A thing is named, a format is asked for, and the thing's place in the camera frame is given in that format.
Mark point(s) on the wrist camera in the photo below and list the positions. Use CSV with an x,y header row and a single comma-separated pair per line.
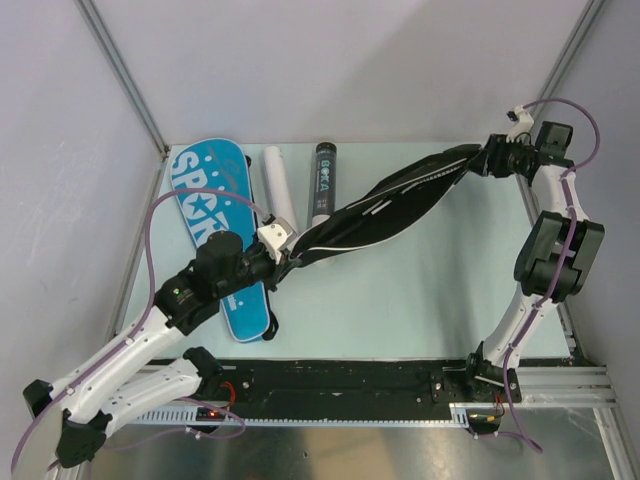
x,y
276,237
522,121

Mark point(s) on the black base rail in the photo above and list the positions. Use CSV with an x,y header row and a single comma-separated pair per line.
x,y
306,391

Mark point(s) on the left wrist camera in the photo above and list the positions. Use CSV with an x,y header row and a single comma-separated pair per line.
x,y
276,237

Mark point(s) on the black racket cover front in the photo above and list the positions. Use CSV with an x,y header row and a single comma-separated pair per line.
x,y
392,206

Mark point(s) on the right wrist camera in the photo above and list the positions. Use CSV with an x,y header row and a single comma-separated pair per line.
x,y
522,121

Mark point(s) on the light green table mat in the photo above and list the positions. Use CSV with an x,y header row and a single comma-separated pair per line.
x,y
435,291

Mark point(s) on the white shuttlecock tube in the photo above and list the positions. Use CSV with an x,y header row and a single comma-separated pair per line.
x,y
277,186

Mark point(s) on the black shuttlecock tube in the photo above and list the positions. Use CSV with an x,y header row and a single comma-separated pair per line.
x,y
323,183

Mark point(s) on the left aluminium frame post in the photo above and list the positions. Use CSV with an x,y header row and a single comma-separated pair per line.
x,y
117,63

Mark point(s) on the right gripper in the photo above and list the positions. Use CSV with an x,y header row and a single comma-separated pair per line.
x,y
490,159

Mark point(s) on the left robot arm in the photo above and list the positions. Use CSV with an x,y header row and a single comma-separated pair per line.
x,y
99,397

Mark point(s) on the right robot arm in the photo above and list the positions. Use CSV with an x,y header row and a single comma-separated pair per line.
x,y
557,255

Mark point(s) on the aluminium frame post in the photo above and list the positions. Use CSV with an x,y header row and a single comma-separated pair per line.
x,y
117,63
569,52

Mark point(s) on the right aluminium frame post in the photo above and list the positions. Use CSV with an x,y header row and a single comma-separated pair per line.
x,y
569,52

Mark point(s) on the blue racket cover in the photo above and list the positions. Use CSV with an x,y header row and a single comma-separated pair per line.
x,y
204,172

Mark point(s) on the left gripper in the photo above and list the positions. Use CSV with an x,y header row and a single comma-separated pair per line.
x,y
276,271

